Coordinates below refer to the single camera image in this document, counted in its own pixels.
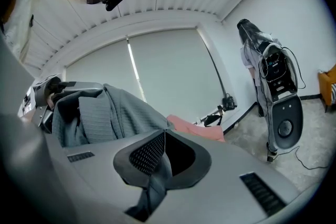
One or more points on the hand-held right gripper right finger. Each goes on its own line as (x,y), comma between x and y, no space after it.
(223,191)

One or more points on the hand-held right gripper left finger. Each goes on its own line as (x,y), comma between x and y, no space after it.
(99,178)

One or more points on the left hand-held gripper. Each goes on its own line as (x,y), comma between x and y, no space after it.
(39,91)

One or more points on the grey-blue garment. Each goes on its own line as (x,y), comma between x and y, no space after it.
(105,118)

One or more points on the pink sofa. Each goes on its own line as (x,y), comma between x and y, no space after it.
(199,131)

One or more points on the person's cream shirt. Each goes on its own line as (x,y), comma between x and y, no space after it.
(18,21)

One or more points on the orange chair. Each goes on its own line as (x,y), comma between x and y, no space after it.
(324,86)

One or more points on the striped cushion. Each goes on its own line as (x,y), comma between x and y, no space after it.
(333,94)

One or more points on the black camera bag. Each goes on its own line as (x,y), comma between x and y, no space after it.
(229,102)

